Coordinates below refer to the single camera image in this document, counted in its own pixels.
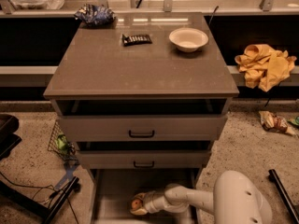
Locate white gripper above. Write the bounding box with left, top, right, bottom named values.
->
left=130, top=191, right=166, bottom=216

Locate orange fruit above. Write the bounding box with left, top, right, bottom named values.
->
left=131, top=199, right=143, bottom=210

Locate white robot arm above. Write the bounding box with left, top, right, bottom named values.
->
left=130, top=171, right=273, bottom=224

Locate bottom open drawer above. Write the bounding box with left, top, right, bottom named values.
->
left=91, top=169, right=200, bottom=224

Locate middle grey drawer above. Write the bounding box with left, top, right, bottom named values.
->
left=77, top=150, right=211, bottom=169

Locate grey drawer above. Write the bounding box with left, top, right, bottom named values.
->
left=77, top=150, right=211, bottom=169
left=58, top=115, right=227, bottom=142

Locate top grey drawer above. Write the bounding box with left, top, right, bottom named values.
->
left=58, top=115, right=227, bottom=142

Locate grey drawer cabinet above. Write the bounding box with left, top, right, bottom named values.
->
left=43, top=12, right=240, bottom=224

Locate black base leg left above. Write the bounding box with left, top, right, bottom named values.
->
left=0, top=176, right=79, bottom=224

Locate black base leg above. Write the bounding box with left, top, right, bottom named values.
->
left=0, top=176, right=79, bottom=224
left=268, top=169, right=299, bottom=224

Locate black base leg right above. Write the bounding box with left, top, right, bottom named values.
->
left=268, top=169, right=299, bottom=224

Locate brown snack bag on floor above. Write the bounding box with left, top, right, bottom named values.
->
left=259, top=111, right=296, bottom=136

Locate black snack bar wrapper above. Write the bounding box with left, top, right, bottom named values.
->
left=121, top=35, right=152, bottom=47

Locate white bowl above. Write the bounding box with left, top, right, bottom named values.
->
left=169, top=28, right=208, bottom=53

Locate green item on floor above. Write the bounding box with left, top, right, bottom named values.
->
left=289, top=117, right=299, bottom=127

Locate yellow crumpled cloth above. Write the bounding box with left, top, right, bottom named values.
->
left=235, top=44, right=297, bottom=92

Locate blue chip bag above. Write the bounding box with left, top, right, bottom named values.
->
left=74, top=4, right=116, bottom=26

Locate wire basket with green item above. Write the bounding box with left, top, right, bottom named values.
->
left=48, top=122, right=78, bottom=161

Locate black cable on floor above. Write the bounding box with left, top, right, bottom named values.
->
left=0, top=171, right=80, bottom=224

